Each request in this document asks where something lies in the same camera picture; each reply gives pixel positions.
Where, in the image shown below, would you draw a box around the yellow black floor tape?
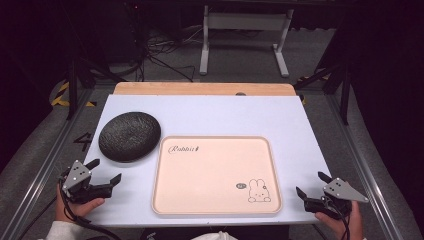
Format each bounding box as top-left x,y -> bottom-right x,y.
49,80 -> 98,109

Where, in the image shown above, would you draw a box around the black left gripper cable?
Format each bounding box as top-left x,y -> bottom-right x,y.
58,178 -> 123,240

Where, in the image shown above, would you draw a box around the person's left hand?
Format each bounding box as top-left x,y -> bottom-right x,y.
54,184 -> 106,223

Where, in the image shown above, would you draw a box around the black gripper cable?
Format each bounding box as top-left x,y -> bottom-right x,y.
321,194 -> 353,240
58,178 -> 123,240

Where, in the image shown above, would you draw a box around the person's white clothing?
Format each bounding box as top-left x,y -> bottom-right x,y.
190,230 -> 238,240

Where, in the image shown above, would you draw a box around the white board mat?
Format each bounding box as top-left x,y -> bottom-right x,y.
83,94 -> 333,228

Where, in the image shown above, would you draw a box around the black round textured plate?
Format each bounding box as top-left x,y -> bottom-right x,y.
98,111 -> 162,164

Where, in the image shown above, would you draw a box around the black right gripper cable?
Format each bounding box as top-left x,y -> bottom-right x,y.
321,194 -> 353,240

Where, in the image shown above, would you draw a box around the person's right hand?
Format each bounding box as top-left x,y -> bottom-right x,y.
314,200 -> 365,240

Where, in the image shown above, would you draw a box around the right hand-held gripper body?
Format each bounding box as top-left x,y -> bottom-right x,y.
304,177 -> 370,220

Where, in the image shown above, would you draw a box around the pink tray with rabbit print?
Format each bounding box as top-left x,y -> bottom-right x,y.
151,134 -> 284,216

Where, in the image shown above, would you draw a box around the aluminium frame rail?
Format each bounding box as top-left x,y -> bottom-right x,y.
0,88 -> 98,240
324,93 -> 403,240

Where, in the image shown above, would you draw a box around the black tripod stand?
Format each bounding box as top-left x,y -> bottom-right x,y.
293,59 -> 352,126
64,54 -> 128,121

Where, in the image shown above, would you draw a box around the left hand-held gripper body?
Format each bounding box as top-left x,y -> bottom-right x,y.
60,159 -> 114,205

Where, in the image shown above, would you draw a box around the black cables on floor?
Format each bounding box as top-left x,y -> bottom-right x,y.
141,24 -> 209,83

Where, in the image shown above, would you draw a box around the white metal stand frame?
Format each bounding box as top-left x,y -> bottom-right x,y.
198,4 -> 295,79

